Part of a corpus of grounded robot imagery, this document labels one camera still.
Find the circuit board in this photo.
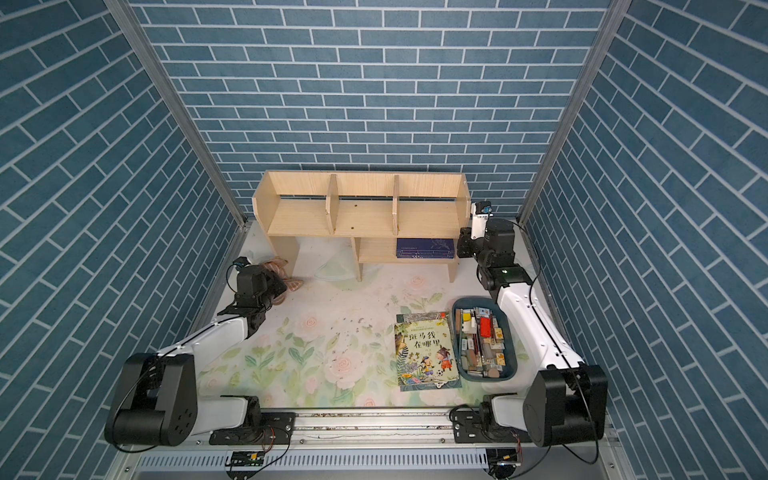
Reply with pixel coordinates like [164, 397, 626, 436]
[485, 448, 521, 469]
[225, 451, 265, 470]

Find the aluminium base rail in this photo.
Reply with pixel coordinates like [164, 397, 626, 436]
[122, 407, 619, 451]

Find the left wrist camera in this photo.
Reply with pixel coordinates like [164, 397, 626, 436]
[232, 256, 251, 272]

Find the dark blue book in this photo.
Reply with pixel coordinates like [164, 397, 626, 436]
[395, 238, 455, 259]

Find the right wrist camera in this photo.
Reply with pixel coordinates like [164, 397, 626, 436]
[470, 201, 493, 240]

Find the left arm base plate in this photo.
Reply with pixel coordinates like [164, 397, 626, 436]
[209, 411, 296, 448]

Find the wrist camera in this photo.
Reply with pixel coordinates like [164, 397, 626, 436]
[470, 201, 493, 240]
[232, 256, 251, 272]

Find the children's picture book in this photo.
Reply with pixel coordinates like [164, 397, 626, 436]
[394, 311, 461, 391]

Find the teal tray of items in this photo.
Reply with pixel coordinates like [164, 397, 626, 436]
[450, 296, 517, 383]

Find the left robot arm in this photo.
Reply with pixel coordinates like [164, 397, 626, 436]
[104, 263, 288, 452]

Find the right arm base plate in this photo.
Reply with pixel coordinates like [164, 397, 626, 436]
[448, 405, 531, 444]

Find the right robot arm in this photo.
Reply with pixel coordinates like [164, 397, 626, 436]
[450, 202, 608, 447]

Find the right circuit board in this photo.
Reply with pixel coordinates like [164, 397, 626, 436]
[485, 448, 521, 469]

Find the light wooden bookshelf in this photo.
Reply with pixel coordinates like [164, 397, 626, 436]
[252, 171, 471, 275]

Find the left circuit board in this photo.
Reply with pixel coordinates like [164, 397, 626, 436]
[225, 451, 265, 470]

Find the floral table mat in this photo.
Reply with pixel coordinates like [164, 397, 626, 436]
[198, 237, 537, 409]

